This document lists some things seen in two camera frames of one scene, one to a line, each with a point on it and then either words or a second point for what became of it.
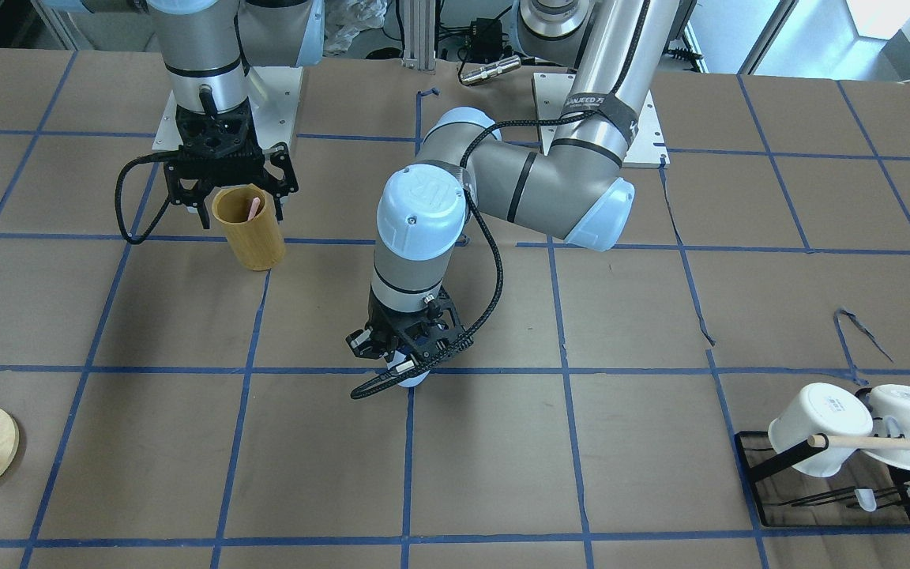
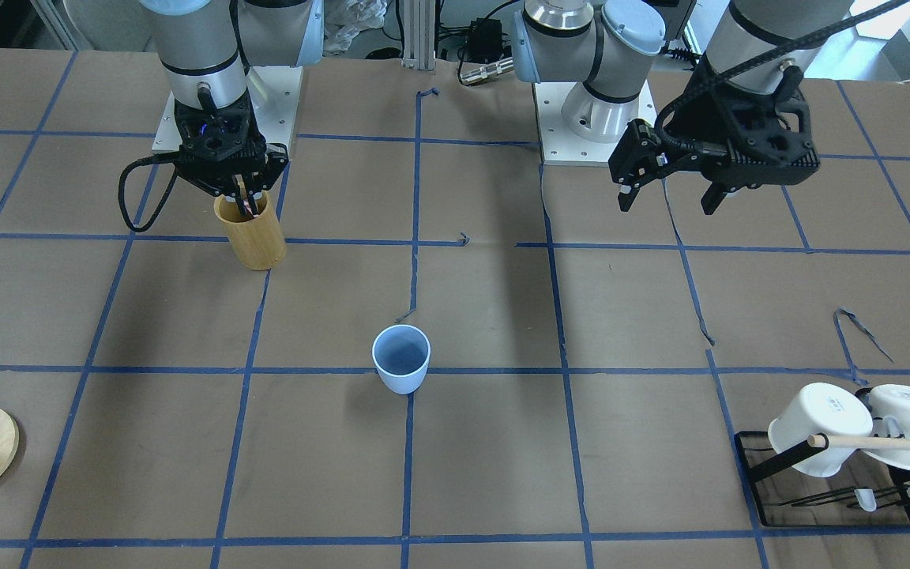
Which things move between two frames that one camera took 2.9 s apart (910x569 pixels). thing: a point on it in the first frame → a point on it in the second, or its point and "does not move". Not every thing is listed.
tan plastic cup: x=259 y=243 does not move
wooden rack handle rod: x=885 y=443 does not move
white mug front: x=821 y=408 does not move
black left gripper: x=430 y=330 → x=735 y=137
